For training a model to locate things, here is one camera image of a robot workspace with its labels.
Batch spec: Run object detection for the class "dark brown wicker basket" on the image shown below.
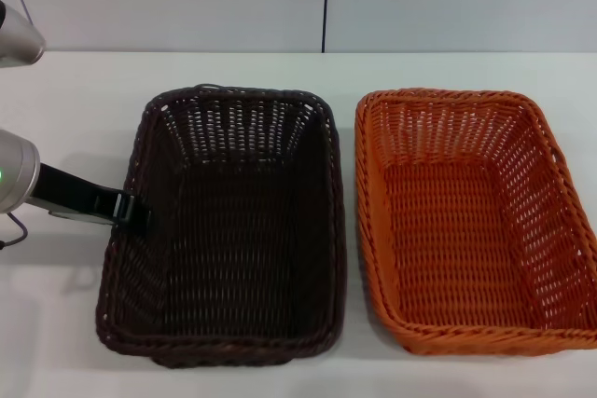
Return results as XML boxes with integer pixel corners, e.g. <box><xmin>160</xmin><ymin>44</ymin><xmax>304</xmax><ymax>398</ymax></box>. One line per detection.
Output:
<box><xmin>94</xmin><ymin>83</ymin><xmax>347</xmax><ymax>369</ymax></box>

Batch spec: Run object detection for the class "orange wicker basket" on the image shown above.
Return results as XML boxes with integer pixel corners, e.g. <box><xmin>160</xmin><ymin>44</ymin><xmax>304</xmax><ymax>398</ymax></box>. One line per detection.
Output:
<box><xmin>354</xmin><ymin>87</ymin><xmax>597</xmax><ymax>355</ymax></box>

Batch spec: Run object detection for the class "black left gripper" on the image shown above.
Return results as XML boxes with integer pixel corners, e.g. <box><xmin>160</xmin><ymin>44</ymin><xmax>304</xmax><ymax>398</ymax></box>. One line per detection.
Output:
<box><xmin>26</xmin><ymin>162</ymin><xmax>154</xmax><ymax>235</ymax></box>

